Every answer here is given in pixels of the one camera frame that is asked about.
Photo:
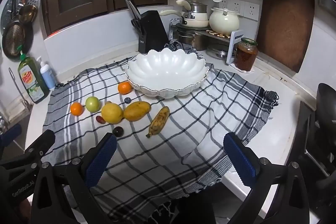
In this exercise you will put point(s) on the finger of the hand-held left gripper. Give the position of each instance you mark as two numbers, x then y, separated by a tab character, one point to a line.
10	133
39	144

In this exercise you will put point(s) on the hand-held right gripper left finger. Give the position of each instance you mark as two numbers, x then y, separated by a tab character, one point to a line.
101	158

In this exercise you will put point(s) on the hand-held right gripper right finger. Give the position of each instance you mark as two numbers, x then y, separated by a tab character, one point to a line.
240	161

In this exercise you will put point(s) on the dark plum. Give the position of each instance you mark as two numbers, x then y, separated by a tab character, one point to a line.
117	131

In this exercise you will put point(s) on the red grape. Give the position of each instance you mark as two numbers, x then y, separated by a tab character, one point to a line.
101	119

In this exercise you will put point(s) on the yellow lemon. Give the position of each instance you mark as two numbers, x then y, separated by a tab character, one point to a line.
112	113

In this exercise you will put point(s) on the yellow mango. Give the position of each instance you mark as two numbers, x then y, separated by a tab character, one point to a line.
137	111

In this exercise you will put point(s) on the blueberry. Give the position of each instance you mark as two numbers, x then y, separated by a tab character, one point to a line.
127	100

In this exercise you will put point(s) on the spotted yellow banana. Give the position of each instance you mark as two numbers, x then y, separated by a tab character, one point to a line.
158	121

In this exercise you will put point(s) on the white scalloped bowl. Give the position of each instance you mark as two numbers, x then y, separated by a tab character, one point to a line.
165	69

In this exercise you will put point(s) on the orange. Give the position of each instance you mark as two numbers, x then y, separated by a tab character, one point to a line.
77	109
125	88

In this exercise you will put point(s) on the green apple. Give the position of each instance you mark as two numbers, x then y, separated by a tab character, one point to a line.
93	104

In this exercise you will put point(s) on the green dish soap bottle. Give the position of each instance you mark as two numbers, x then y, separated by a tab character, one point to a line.
31	79

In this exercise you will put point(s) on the white blue pump bottle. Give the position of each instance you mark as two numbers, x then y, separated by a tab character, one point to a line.
48	77

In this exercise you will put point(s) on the black white checked cloth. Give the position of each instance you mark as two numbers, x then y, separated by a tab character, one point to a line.
183	121

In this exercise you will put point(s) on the black gas stove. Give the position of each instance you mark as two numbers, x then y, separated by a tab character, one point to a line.
307	140

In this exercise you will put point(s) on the white coaster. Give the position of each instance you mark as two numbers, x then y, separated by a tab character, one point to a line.
248	70

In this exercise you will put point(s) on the glass jar of chili sauce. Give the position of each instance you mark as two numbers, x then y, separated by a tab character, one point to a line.
245	56

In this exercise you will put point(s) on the black wok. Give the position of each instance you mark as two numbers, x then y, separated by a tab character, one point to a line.
326	100

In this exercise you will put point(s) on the steel pot lid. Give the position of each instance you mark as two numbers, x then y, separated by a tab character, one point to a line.
218	53

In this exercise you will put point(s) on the kitchen shelf rack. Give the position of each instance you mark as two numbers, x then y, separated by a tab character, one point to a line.
235	45

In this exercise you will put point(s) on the brass ladle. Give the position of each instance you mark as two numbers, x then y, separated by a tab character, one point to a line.
27	14

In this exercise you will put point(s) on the wooden trivet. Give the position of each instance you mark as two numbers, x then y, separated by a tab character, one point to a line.
218	34

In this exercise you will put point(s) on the large steel pot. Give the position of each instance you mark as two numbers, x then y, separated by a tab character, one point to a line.
190	39

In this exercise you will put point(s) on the black knife block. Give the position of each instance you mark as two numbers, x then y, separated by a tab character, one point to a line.
153	32

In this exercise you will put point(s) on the brown wooden cutting board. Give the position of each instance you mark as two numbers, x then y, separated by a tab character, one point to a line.
284	27

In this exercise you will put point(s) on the cream lidded pot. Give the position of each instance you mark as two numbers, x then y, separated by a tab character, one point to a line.
224	20

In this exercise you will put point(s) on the cream saucepan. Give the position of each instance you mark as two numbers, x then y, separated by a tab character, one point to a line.
195	23

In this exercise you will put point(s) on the white wall socket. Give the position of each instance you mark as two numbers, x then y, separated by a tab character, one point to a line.
236	6
224	3
252	11

